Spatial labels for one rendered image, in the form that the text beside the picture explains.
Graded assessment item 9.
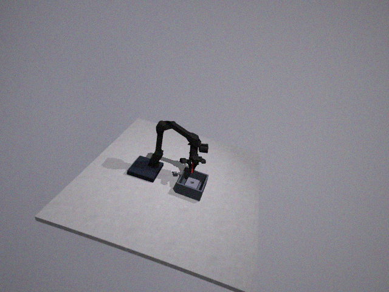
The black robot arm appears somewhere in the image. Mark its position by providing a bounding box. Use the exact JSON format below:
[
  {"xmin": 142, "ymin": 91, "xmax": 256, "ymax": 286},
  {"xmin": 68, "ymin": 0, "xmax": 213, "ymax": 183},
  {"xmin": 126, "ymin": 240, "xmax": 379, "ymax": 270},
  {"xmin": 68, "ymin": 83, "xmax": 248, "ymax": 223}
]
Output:
[{"xmin": 149, "ymin": 120, "xmax": 208, "ymax": 169}]

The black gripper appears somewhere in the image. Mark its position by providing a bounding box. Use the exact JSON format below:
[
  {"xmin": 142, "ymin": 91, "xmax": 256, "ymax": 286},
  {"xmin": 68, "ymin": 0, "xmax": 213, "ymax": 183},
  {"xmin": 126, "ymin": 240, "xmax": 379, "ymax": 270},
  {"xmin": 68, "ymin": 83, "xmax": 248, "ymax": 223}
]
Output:
[{"xmin": 180, "ymin": 151, "xmax": 206, "ymax": 172}]

